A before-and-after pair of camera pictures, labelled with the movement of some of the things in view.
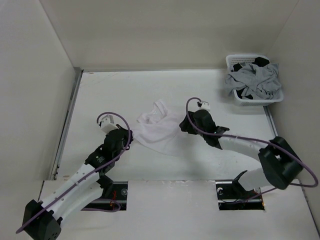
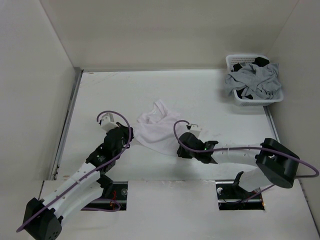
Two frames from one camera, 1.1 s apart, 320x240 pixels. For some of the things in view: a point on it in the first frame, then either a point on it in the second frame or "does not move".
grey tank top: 262,82 does not move
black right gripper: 183,125 to 182,153
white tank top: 159,129 does not move
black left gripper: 126,136 does not move
